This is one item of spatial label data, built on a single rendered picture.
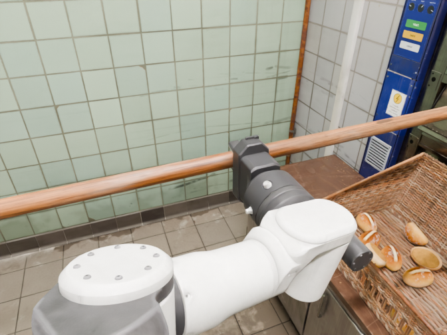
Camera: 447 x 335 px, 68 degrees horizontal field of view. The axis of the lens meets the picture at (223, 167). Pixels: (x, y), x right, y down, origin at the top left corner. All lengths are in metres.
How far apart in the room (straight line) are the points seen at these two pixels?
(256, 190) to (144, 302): 0.29
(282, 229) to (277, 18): 1.70
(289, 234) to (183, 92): 1.58
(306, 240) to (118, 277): 0.20
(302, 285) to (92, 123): 1.59
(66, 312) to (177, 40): 1.65
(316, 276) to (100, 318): 0.28
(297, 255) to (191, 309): 0.12
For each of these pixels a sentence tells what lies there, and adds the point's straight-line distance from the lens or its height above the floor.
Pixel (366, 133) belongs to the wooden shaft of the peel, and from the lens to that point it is 0.74.
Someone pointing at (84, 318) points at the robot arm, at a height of 1.33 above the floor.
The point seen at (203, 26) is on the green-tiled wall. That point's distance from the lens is 1.83.
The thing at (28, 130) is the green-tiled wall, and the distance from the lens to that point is 1.91.
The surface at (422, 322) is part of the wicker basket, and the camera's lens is 1.04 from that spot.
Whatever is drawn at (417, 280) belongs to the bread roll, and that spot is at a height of 0.63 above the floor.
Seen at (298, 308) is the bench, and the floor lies 0.23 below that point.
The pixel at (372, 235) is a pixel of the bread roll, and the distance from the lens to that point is 1.33.
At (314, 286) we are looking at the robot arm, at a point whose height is 1.17.
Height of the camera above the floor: 1.51
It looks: 33 degrees down
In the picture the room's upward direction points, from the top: straight up
